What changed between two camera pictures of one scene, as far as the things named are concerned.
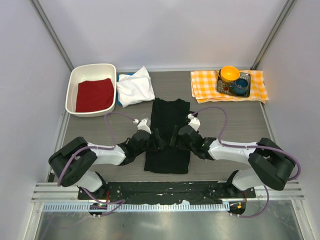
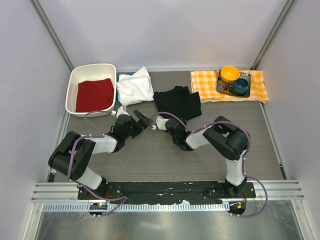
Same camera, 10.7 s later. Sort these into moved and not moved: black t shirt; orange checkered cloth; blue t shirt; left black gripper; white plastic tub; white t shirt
Moved: black t shirt; left black gripper
Not moved: white t shirt; orange checkered cloth; blue t shirt; white plastic tub
